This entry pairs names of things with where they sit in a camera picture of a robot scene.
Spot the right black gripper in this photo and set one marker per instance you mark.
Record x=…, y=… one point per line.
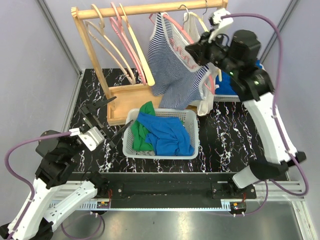
x=199, y=51

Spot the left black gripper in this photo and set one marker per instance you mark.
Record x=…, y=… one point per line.
x=93, y=120

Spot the blue white striped top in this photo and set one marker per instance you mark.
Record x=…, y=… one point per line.
x=178, y=79

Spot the green tank top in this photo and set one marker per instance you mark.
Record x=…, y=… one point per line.
x=140, y=132

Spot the cream wooden hanger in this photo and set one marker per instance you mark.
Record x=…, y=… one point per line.
x=149, y=79

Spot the white tank top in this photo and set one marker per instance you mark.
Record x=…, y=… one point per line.
x=206, y=105

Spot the blue tank top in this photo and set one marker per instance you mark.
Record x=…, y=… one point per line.
x=167, y=135

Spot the grey tank top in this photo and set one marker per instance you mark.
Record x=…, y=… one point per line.
x=145, y=153

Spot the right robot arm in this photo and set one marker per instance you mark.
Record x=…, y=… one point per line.
x=255, y=90

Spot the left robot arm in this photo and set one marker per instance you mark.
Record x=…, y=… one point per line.
x=35, y=220

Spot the wooden clothes rack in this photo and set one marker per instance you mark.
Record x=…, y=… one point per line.
x=129, y=96

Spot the blue folded cloth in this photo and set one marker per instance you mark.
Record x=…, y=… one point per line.
x=224, y=87

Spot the white plastic basket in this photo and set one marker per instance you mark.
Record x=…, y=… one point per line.
x=190, y=123

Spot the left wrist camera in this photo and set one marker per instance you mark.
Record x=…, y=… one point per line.
x=91, y=138

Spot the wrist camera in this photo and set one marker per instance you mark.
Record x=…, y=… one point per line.
x=221, y=21
x=91, y=138

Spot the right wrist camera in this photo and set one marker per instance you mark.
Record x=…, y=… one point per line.
x=221, y=21

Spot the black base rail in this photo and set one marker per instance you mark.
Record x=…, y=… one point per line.
x=166, y=191

